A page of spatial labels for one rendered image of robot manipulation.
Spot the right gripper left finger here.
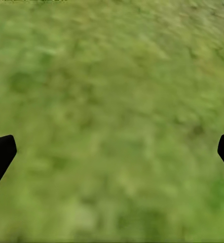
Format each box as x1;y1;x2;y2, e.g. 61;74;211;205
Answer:
0;135;17;180

